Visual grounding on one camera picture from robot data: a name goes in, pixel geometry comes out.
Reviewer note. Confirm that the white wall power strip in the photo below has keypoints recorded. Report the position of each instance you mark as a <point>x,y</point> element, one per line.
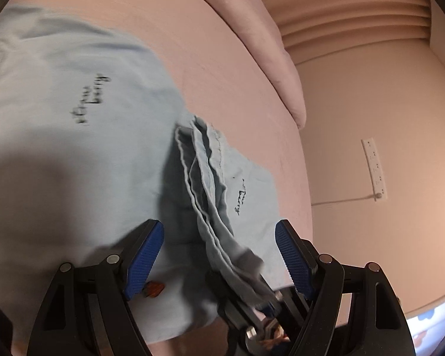
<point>374,170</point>

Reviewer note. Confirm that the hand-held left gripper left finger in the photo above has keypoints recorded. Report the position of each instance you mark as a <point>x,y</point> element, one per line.
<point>142,263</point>

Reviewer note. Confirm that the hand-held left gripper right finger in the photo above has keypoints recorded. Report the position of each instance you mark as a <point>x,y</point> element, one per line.
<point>295,263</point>

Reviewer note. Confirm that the blue white printed cloth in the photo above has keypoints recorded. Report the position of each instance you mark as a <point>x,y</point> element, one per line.
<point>430,322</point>

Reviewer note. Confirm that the pink duvet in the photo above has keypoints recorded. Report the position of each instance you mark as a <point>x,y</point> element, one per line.
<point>267,44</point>

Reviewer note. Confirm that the light blue strawberry pants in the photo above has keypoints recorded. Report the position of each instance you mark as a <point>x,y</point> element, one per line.
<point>96,137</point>

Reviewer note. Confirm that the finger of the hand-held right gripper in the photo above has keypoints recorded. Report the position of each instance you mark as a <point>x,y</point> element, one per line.
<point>291,311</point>
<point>226,296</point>

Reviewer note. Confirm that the pink curtain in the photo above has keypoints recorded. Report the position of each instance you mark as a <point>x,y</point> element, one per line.
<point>337,15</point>

